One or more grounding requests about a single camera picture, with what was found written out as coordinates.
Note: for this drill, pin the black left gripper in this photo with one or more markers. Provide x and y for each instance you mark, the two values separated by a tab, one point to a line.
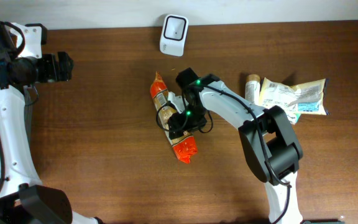
54	73

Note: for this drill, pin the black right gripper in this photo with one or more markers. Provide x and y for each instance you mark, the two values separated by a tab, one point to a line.
188	129

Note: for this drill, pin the orange spaghetti packet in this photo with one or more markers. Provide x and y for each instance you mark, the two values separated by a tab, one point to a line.
183	147

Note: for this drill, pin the white tube with gold cap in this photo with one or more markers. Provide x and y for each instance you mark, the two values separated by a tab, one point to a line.
252	89

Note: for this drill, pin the white crinkled snack bag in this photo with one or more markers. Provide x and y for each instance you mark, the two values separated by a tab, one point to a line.
305	98

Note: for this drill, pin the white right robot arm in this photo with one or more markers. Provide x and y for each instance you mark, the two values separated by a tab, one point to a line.
270	145

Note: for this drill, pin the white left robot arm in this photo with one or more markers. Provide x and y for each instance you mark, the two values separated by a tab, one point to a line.
23	197

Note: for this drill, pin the white barcode scanner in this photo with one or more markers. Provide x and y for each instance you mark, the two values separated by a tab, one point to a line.
173	36

